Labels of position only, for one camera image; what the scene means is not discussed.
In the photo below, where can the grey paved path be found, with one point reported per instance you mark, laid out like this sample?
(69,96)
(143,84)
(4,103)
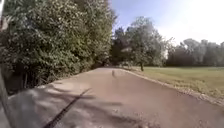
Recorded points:
(110,100)

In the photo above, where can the broad leafy tree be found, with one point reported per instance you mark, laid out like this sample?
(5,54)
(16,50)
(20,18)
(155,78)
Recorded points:
(141,43)

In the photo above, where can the dense wood of trees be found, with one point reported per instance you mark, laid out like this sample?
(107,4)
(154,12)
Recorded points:
(53,40)

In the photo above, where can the grass field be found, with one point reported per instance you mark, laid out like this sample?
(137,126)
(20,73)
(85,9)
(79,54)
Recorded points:
(196,78)

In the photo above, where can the distant row of trees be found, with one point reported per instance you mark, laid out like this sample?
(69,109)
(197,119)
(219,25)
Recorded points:
(200,53)

